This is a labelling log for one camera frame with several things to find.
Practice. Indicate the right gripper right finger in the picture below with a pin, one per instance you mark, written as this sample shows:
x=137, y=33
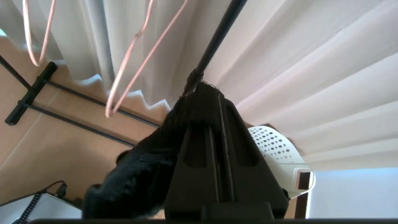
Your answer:
x=255, y=186

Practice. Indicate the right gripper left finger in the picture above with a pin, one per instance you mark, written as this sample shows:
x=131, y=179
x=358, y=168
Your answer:
x=192, y=186

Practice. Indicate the black shorts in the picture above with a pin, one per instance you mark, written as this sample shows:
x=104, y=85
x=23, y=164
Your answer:
x=140, y=174

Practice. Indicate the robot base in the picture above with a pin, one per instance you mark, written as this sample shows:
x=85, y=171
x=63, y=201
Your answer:
x=53, y=208

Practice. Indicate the white laundry basket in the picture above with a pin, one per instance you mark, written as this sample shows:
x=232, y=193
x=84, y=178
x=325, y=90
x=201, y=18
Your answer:
x=280, y=152

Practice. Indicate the pink clothes hanger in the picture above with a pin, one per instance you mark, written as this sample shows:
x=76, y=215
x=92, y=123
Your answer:
x=36, y=63
x=156, y=47

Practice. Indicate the black clothes rack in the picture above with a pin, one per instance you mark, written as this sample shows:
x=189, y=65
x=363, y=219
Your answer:
x=217, y=34

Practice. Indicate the beige curtain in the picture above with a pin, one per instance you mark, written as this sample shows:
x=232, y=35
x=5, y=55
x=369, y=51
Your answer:
x=311, y=62

